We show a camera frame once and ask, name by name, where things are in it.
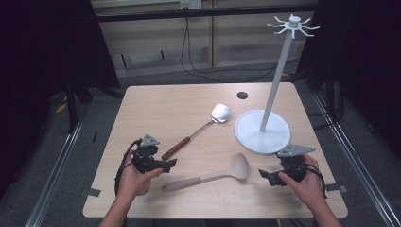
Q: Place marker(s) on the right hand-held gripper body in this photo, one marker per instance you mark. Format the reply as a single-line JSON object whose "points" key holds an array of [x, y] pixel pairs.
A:
{"points": [[294, 167]]}

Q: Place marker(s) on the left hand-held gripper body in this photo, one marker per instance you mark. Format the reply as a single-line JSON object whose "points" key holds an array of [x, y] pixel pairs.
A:
{"points": [[145, 159]]}

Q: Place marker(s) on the white utensil rack stand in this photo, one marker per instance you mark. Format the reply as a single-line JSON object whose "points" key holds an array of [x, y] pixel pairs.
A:
{"points": [[268, 138]]}

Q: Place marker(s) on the person's right hand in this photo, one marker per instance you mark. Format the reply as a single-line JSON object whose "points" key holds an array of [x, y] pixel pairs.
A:
{"points": [[307, 189]]}

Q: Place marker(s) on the person's left hand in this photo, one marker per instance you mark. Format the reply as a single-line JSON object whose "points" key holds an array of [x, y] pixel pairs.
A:
{"points": [[135, 183]]}

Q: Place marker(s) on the round black table grommet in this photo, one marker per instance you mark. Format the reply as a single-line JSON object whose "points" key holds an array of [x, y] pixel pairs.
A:
{"points": [[242, 95]]}

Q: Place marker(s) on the black metal stand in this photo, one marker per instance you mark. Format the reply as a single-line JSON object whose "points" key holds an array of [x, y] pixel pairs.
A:
{"points": [[72, 107]]}

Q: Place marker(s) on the black curtain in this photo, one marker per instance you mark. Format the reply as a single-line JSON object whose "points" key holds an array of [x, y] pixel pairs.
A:
{"points": [[362, 47], [47, 47]]}

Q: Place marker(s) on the black horizontal bar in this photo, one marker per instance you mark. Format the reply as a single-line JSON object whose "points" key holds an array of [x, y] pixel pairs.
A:
{"points": [[201, 12]]}

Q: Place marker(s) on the grey table edge bracket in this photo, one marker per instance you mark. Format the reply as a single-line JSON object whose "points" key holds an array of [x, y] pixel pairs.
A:
{"points": [[91, 191], [336, 188]]}

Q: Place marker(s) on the metal floor rail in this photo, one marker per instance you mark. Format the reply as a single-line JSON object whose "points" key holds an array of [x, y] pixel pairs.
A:
{"points": [[53, 176], [356, 164]]}

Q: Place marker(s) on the white wall power outlet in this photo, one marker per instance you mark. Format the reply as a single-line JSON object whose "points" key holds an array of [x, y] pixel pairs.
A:
{"points": [[190, 3]]}

